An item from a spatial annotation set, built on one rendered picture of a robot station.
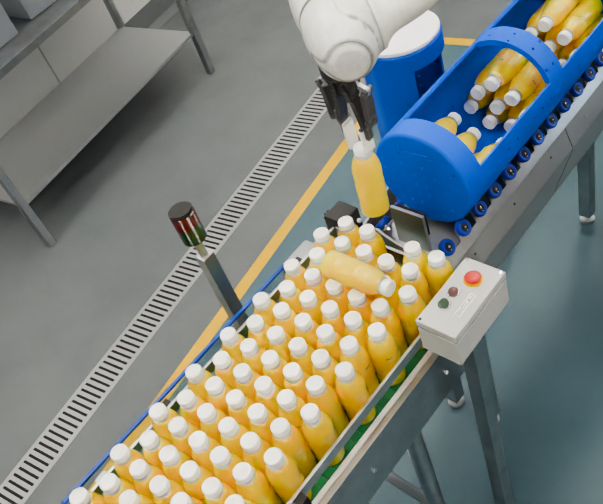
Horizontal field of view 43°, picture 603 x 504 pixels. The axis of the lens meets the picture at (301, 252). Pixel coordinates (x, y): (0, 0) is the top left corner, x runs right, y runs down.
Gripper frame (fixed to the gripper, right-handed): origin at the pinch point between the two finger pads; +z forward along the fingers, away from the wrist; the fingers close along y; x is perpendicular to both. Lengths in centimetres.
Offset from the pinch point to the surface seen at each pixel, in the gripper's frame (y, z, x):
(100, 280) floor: 193, 139, 10
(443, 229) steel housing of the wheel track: -1, 47, -19
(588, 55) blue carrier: -11, 31, -79
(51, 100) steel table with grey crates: 307, 110, -59
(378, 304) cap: -9.9, 31.5, 17.7
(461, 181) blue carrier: -9.4, 26.1, -18.7
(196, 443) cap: 3, 31, 65
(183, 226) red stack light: 36.8, 16.0, 28.7
